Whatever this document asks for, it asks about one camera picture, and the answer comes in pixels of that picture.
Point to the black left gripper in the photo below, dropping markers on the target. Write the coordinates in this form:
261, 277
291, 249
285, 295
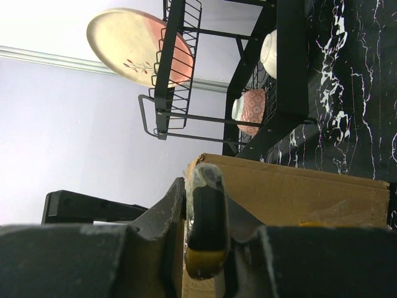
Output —
66, 207

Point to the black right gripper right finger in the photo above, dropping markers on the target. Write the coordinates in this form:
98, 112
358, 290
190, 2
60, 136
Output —
270, 261

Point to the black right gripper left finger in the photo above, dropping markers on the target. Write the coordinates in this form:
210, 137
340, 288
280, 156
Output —
139, 258

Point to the yellow utility knife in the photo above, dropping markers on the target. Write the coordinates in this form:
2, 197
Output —
208, 228

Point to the brown cardboard express box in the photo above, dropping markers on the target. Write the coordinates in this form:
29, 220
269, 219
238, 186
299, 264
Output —
281, 196

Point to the pink patterned bowl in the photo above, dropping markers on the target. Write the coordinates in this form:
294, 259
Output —
250, 106

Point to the beige pink floral plate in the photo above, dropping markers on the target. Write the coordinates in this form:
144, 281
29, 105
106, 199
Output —
129, 42

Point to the small white cup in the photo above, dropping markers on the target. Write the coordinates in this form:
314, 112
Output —
268, 55

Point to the black wire dish rack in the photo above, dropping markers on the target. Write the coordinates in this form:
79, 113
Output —
287, 103

